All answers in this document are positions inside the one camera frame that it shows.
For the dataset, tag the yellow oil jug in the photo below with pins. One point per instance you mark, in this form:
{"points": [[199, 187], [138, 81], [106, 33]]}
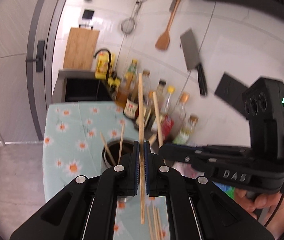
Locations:
{"points": [[101, 65]]}

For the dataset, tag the black faucet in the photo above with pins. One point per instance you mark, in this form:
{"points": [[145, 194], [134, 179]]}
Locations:
{"points": [[109, 60]]}

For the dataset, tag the kitchen sink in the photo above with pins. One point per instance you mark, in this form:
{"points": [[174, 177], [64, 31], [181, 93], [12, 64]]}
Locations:
{"points": [[81, 90]]}

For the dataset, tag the black utensil holder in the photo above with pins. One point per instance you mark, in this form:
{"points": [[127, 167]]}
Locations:
{"points": [[128, 148]]}

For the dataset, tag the long bamboo chopstick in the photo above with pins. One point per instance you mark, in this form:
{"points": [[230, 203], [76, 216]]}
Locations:
{"points": [[121, 142], [107, 148], [141, 105], [158, 117]]}

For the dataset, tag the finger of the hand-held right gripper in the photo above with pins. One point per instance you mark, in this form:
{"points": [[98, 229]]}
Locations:
{"points": [[179, 157], [219, 150]]}

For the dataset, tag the bunch of wooden chopsticks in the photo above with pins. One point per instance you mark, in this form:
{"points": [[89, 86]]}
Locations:
{"points": [[155, 222]]}

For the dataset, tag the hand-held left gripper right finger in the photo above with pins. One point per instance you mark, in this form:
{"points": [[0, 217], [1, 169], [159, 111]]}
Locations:
{"points": [[147, 170]]}

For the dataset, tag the black wall switch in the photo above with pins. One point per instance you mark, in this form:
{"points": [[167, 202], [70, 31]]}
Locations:
{"points": [[88, 14]]}

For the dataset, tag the daisy print tablecloth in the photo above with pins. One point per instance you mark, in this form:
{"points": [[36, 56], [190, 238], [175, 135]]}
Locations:
{"points": [[69, 130]]}

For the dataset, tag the grey door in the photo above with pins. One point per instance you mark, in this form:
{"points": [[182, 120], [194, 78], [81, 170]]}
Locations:
{"points": [[11, 55]]}

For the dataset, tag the wooden cutting board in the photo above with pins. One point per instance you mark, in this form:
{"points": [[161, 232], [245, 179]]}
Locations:
{"points": [[80, 50]]}

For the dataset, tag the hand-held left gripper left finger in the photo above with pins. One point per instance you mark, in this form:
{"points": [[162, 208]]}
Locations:
{"points": [[137, 170]]}

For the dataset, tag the wooden spatula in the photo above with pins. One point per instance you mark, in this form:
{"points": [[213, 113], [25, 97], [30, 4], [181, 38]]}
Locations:
{"points": [[163, 41]]}

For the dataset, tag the person's right hand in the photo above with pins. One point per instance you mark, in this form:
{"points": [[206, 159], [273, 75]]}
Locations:
{"points": [[264, 201]]}

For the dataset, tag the metal mesh strainer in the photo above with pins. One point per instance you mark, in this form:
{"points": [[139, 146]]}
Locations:
{"points": [[128, 26]]}

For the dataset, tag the black outlet panel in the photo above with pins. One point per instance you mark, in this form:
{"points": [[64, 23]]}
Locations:
{"points": [[229, 90]]}

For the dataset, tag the row of condiment bottles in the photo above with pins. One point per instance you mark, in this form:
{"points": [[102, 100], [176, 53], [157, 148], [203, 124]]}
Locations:
{"points": [[130, 107]]}

